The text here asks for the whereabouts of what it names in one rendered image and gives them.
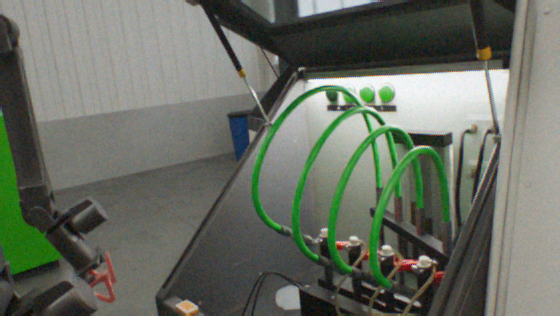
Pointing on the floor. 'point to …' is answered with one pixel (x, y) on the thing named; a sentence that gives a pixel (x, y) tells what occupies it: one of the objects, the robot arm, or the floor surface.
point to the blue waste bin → (239, 132)
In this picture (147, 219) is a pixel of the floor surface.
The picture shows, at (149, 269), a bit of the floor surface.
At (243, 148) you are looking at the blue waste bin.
